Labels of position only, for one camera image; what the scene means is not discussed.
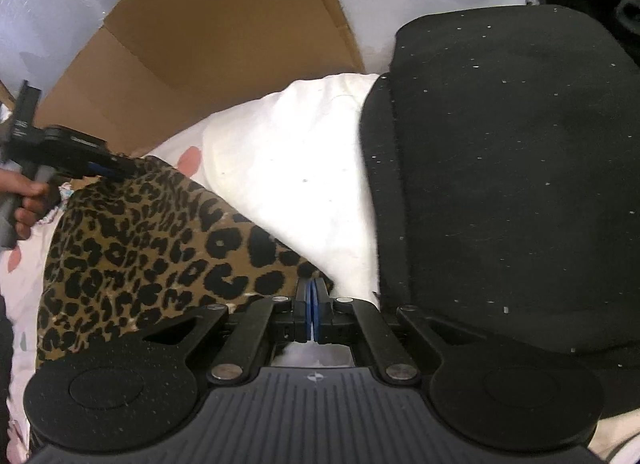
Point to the low folded cardboard sheet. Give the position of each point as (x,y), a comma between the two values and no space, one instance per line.
(210,28)

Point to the leopard print garment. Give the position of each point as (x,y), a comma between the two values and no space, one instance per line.
(125,244)

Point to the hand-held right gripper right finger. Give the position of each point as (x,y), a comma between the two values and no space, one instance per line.
(320,314)

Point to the person's left hand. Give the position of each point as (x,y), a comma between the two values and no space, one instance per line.
(35,199)

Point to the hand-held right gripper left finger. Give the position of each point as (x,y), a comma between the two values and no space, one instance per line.
(304,314)

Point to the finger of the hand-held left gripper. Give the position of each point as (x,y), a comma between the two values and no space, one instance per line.
(110,168)

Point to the white bear print bedsheet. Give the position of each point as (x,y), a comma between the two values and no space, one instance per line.
(280,158)

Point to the black fabric garment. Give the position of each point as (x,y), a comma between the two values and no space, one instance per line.
(500,168)

